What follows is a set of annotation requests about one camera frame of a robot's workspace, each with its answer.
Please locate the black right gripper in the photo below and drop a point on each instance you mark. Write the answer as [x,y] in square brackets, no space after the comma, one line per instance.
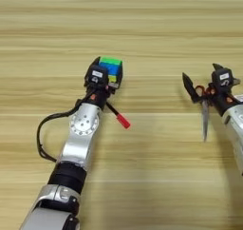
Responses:
[224,99]

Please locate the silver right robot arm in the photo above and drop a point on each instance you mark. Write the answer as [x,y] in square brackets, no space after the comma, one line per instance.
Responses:
[235,129]

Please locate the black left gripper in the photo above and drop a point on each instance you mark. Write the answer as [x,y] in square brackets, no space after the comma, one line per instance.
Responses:
[99,97]

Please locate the colourful puzzle cube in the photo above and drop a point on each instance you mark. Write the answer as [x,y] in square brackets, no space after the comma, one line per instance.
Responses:
[110,67]

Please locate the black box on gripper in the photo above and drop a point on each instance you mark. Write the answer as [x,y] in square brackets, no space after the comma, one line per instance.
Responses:
[96,76]
[224,77]

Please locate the red and black pen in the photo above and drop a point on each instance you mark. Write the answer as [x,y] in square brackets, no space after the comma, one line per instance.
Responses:
[124,122]

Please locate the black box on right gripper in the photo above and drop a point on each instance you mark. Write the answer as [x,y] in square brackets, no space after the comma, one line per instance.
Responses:
[224,77]

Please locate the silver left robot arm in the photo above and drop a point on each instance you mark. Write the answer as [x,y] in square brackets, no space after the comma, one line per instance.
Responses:
[79,138]

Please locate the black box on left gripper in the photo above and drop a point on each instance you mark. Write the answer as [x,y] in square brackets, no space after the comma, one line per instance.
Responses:
[96,76]

